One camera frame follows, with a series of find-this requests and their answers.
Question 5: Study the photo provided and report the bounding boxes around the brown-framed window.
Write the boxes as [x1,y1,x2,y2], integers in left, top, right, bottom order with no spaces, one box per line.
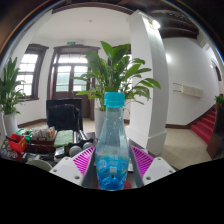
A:
[16,43,50,102]

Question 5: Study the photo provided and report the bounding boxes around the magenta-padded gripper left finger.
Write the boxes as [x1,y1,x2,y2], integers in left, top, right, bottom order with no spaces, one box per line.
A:
[49,144,99,190]

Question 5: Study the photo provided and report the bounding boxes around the clear container of white items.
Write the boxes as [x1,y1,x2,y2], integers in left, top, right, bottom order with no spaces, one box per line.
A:
[31,126,56,140]

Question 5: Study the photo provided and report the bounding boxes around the glowing wall lamp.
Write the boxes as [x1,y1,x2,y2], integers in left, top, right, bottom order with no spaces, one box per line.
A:
[163,53,172,65]

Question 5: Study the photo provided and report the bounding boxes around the red carpeted stairs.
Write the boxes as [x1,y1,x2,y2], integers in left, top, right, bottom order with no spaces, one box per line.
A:
[190,105,218,145]

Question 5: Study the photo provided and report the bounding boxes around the green box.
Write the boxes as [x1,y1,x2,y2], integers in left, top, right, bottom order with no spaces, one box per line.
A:
[14,128,34,137]

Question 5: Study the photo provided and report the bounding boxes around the dark brown box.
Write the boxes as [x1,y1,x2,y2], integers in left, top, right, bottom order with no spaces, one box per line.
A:
[26,138,56,154]

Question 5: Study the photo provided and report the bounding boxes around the green cloth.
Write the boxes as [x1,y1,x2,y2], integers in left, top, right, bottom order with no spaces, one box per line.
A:
[53,129,74,149]

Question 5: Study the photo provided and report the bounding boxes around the black chair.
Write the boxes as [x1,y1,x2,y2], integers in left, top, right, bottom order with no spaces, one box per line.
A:
[45,97,84,132]

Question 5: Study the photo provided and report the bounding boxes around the black flat device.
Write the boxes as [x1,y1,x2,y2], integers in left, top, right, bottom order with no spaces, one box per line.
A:
[54,145,69,158]

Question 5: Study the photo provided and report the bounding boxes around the potted plant in white pot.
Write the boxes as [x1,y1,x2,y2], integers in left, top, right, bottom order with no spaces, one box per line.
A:
[0,57,28,136]
[74,40,162,139]

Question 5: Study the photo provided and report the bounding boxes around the clear blue-capped water bottle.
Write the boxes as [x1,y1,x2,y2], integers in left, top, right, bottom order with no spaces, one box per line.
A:
[94,91,131,191]

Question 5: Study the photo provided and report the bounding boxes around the brown wooden double door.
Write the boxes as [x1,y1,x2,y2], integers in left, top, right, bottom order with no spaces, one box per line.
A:
[47,44,101,118]

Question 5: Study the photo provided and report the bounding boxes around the dark wooden stair post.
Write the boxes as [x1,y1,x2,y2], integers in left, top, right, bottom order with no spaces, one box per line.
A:
[206,114,224,160]

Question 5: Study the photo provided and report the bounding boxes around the flat round red coaster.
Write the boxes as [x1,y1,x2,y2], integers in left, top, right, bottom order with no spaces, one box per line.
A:
[123,179,134,190]

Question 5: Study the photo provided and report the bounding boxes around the white wall unit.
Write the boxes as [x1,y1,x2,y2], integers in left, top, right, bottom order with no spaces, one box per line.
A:
[173,82,204,99]

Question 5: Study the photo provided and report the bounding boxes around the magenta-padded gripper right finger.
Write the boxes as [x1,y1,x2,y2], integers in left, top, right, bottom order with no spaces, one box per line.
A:
[128,144,177,190]

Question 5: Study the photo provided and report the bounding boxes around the white column spotlight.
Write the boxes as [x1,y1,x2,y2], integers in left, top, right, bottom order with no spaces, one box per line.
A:
[149,19,162,31]

